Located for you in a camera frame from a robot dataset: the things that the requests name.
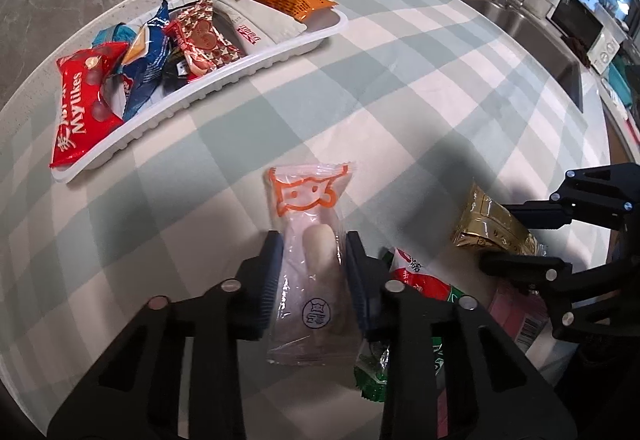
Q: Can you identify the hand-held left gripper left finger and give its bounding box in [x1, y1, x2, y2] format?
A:
[47, 230, 286, 440]

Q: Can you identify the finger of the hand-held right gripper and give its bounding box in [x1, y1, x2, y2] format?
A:
[500, 165, 640, 232]
[480, 253, 640, 344]

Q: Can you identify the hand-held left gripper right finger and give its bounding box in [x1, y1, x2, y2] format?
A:
[345, 230, 578, 440]

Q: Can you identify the clear packet orange cat print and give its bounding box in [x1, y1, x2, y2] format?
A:
[263, 161, 371, 367]

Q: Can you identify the gold foil snack packet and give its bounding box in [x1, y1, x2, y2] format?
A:
[450, 183, 539, 257]

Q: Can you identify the green and red snack packet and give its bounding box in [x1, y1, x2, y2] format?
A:
[354, 246, 468, 402]

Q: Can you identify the white plastic divided tray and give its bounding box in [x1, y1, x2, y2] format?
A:
[50, 0, 349, 184]

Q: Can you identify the dark snack packet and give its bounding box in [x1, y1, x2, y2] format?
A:
[160, 54, 194, 97]

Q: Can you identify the blue and orange snack packet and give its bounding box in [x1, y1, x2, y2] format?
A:
[120, 0, 174, 122]

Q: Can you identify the red heart pattern snack packet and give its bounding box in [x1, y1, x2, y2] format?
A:
[162, 0, 246, 84]

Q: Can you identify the red chocolate ball packet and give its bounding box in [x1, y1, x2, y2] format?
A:
[49, 43, 129, 170]

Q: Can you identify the white snack packet red logo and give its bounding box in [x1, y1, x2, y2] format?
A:
[200, 0, 308, 52]

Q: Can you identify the teal blue snack packet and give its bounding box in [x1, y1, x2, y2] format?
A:
[91, 23, 132, 74]

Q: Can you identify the pink snack packet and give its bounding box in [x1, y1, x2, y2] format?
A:
[487, 277, 554, 357]

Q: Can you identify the teal container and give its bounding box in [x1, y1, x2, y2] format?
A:
[602, 54, 640, 109]

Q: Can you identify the white microwave oven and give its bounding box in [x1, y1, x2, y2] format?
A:
[547, 0, 627, 76]

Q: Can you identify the steel sink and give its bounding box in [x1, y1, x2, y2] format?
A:
[445, 0, 586, 113]

